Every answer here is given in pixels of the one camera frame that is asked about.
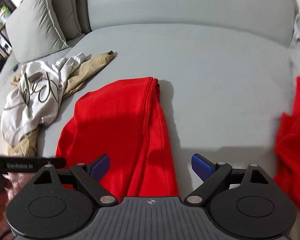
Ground pink fluffy blanket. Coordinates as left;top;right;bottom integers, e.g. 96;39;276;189
4;173;34;201

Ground grey sofa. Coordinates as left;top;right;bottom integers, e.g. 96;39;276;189
0;0;300;240

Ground folded red shirt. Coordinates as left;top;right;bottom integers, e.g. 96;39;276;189
274;76;300;210

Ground red long pants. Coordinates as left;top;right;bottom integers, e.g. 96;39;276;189
56;77;179;199

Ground tan crumpled garment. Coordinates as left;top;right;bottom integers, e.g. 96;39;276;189
6;51;115;157

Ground white printed hoodie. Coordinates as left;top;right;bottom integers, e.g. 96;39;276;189
1;53;91;147

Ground grey throw pillow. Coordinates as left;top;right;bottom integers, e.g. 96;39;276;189
52;0;82;40
6;0;68;63

